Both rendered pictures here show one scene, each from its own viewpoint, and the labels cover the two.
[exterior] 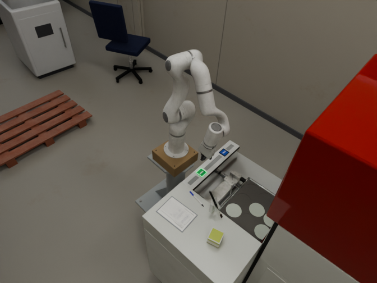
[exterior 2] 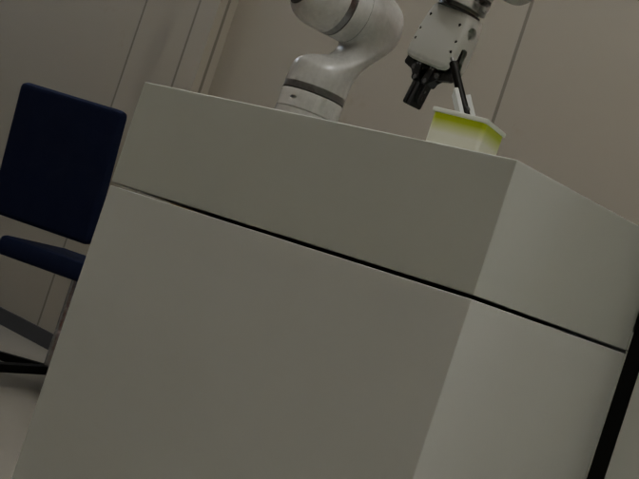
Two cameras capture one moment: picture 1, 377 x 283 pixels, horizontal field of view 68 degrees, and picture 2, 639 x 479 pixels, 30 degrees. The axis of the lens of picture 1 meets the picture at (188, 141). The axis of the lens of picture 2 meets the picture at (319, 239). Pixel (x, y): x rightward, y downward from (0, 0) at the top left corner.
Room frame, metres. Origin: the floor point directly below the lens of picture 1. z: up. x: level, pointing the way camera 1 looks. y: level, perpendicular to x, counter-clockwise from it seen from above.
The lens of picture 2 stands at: (-0.77, -0.13, 0.80)
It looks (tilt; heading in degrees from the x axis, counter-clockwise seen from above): 1 degrees up; 3
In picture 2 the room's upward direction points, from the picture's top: 18 degrees clockwise
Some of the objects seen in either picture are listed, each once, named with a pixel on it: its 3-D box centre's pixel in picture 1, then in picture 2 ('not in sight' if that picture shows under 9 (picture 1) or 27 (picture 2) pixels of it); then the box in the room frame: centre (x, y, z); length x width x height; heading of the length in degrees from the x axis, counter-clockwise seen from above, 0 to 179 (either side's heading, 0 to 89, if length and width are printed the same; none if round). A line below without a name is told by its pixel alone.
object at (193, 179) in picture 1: (211, 168); not in sight; (1.30, -0.18, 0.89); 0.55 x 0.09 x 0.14; 141
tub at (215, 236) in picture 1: (215, 237); (462, 144); (0.72, -0.18, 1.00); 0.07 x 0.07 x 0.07; 66
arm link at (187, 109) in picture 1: (182, 117); (347, 45); (1.47, 0.06, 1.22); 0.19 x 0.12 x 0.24; 127
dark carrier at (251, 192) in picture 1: (256, 209); not in sight; (0.97, -0.47, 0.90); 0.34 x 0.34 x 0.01; 51
